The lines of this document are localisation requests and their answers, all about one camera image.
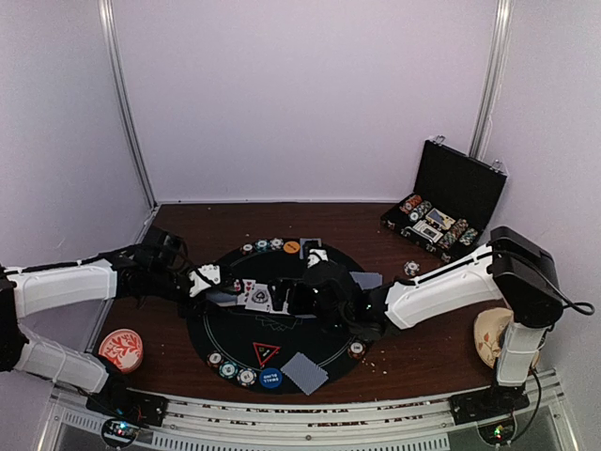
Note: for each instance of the ace of spades card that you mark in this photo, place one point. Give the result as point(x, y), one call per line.
point(259, 299)

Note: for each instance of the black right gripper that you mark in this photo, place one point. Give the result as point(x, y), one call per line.
point(279, 299)

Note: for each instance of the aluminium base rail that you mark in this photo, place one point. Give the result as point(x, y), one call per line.
point(420, 423)

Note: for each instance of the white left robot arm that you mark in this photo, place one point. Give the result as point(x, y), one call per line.
point(24, 293)

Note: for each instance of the red white patterned cup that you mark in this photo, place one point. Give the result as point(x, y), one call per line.
point(124, 349)

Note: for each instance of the green chip row in case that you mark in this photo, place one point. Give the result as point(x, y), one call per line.
point(420, 211)

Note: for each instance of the round wooden coaster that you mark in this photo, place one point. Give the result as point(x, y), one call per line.
point(498, 337)

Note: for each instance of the round black poker mat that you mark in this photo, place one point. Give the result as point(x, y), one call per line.
point(233, 330)

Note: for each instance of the blue white chip stack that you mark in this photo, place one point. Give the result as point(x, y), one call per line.
point(411, 268)

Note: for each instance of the right chip rows in case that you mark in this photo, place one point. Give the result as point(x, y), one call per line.
point(461, 232)

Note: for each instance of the card deck in case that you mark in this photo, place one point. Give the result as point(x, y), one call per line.
point(434, 225)

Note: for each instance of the card dealt to dealer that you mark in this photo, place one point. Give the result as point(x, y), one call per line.
point(367, 280)

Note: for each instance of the red triangular all-in marker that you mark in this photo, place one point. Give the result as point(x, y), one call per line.
point(265, 352)

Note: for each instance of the card dealt to small blind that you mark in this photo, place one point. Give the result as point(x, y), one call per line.
point(304, 373)

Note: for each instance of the aluminium frame post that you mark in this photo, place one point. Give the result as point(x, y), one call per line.
point(108, 25)
point(493, 78)

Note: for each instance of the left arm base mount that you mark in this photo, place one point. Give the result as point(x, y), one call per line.
point(128, 412)

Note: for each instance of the aluminium frame post left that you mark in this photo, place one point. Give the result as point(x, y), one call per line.
point(108, 25)

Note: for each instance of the brown chip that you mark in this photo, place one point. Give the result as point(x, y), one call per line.
point(356, 349)
point(247, 249)
point(215, 359)

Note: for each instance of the red chip row in case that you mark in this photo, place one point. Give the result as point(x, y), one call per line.
point(410, 203)

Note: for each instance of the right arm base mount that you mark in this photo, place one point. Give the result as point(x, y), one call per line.
point(492, 409)

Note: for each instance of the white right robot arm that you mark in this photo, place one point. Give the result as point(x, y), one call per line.
point(508, 268)

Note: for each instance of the nine of hearts card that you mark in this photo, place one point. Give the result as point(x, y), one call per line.
point(244, 288)

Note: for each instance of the blue small blind button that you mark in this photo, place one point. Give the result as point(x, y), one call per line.
point(270, 378)

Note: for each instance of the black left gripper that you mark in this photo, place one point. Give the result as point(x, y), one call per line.
point(193, 307)

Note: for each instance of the aluminium frame post right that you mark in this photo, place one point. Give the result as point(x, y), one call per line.
point(493, 78)

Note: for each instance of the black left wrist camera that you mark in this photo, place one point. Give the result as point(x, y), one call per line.
point(161, 248)

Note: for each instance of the yellow big blind button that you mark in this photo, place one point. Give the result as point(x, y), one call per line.
point(292, 247)

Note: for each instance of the black poker chip case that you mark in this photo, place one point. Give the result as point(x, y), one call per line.
point(456, 184)

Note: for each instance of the card dealt to big blind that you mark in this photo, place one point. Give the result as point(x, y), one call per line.
point(306, 245)

